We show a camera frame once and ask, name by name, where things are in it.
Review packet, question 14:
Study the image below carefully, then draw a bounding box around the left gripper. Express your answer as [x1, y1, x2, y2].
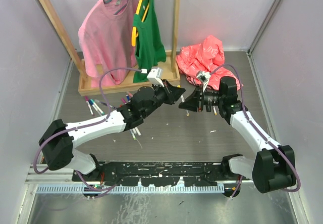
[142, 78, 183, 117]

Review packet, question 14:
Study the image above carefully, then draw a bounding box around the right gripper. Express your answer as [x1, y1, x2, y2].
[179, 85, 224, 113]

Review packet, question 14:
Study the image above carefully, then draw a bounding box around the yellow capped white pen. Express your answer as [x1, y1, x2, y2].
[212, 106, 217, 116]

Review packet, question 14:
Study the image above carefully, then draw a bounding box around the yellow capped marker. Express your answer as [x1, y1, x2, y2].
[177, 85, 189, 117]

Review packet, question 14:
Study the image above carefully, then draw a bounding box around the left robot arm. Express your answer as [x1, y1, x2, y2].
[39, 80, 185, 182]

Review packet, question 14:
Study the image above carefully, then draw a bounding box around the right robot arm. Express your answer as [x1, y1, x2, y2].
[179, 76, 299, 193]

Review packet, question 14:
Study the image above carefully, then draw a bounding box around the dark purple pen at left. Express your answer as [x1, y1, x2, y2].
[94, 99, 117, 109]

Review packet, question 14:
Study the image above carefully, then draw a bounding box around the wooden clothes rack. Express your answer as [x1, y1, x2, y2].
[38, 0, 180, 96]

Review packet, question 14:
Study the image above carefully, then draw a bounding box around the green tank top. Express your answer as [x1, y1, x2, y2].
[133, 0, 166, 71]

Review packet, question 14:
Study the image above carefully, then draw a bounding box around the coral printed cloth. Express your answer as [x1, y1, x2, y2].
[176, 35, 244, 92]

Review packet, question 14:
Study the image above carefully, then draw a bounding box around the grey capped white marker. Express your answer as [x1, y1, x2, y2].
[133, 127, 141, 136]

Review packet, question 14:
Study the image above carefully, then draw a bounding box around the green capped marker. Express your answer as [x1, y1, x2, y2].
[130, 129, 136, 140]

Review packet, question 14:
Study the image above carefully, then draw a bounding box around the pink t-shirt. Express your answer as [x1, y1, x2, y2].
[78, 0, 138, 87]

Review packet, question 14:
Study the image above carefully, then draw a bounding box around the yellow hanger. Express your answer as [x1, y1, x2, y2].
[131, 0, 150, 47]

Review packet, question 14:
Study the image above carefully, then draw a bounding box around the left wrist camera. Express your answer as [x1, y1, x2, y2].
[147, 67, 164, 87]

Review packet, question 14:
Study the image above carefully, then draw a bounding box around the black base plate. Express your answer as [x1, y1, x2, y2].
[82, 161, 239, 187]

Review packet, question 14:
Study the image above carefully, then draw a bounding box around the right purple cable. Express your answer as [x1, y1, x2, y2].
[209, 64, 302, 197]

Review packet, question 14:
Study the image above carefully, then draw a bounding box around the slotted cable duct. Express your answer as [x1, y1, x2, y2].
[36, 183, 225, 195]

